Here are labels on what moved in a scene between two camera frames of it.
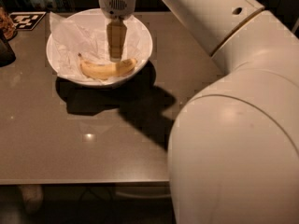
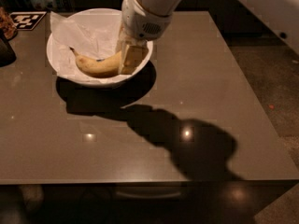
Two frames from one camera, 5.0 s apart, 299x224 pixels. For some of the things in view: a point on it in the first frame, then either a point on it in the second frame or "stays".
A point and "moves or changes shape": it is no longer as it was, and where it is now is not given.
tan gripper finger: (114, 38) to (132, 59)
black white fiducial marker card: (26, 21) stays
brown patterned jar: (7, 26) stays
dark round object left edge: (7, 56) stays
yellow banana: (103, 71) moves or changes shape
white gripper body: (118, 4) to (140, 21)
